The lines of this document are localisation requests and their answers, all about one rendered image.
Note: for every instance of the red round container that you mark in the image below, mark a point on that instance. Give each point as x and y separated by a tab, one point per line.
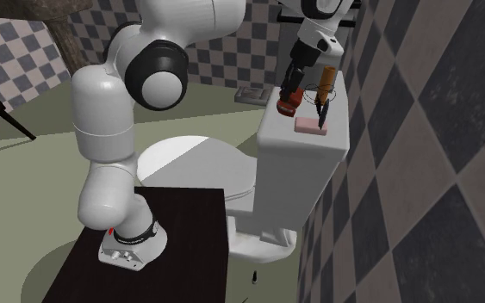
289	105

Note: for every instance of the pink soap bar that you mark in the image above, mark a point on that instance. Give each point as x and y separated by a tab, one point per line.
309	126

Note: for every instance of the grey flat floor scale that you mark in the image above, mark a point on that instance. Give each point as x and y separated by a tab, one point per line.
252	95

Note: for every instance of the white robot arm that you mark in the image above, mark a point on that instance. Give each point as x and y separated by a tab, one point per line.
103	109

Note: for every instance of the brown wooden post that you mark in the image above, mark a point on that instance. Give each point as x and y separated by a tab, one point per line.
67	42

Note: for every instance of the white toilet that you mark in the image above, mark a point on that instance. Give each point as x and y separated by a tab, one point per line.
288	168

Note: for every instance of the long black pen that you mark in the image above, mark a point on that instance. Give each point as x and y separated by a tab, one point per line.
323	118

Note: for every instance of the small black floor peg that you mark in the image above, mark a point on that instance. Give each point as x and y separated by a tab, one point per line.
255	277

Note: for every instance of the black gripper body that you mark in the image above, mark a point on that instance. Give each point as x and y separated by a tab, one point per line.
304	52

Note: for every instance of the orange cylinder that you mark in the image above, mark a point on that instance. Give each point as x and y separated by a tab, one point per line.
327	79

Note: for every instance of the dark robot stand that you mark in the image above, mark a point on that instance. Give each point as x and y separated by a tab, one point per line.
187	251

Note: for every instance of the short black pen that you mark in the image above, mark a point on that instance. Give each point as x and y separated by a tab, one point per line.
318	108

